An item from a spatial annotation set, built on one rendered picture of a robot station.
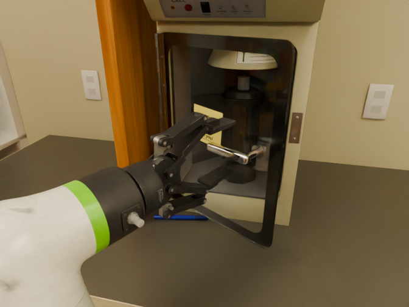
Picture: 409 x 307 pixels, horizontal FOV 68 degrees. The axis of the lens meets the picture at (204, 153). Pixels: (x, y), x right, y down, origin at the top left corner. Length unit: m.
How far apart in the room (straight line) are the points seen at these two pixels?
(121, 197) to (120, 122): 0.32
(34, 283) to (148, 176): 0.17
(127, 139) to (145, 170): 0.28
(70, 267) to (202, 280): 0.35
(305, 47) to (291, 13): 0.08
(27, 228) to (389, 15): 1.04
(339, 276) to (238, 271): 0.21
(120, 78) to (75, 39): 0.68
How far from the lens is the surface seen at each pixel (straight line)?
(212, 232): 0.77
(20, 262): 0.34
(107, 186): 0.38
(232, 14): 0.61
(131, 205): 0.38
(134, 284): 0.67
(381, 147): 1.22
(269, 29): 0.65
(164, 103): 0.70
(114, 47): 0.64
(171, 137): 0.44
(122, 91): 0.66
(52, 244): 0.35
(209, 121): 0.50
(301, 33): 0.65
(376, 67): 1.13
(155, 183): 0.41
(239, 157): 0.52
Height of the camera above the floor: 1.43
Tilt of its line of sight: 25 degrees down
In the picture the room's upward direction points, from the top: straight up
